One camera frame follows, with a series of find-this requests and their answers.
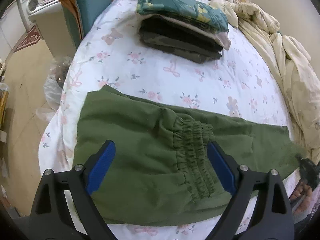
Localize green pants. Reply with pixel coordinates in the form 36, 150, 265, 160
74, 86, 304, 226

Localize floral white bed sheet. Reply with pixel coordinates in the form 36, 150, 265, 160
38, 0, 301, 240

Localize beige bedside cabinet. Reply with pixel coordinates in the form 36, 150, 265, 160
28, 0, 76, 59

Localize black folded garment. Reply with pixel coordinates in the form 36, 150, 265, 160
139, 15, 223, 52

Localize person right hand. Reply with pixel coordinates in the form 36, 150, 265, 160
289, 182, 313, 215

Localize red floor rug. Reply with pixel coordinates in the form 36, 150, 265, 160
15, 26, 41, 52

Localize cream yellow quilt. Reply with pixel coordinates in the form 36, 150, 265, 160
210, 0, 319, 162

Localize dark camouflage folded pants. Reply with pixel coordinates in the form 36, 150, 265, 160
139, 28, 223, 64

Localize clear plastic bag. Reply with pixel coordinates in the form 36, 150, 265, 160
35, 56, 72, 122

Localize white washing machine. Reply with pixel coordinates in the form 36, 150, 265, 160
17, 0, 44, 32

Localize yellow wooden chair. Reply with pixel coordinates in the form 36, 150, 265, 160
0, 82, 10, 126

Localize teal floral folded garment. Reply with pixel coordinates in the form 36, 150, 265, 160
136, 0, 229, 34

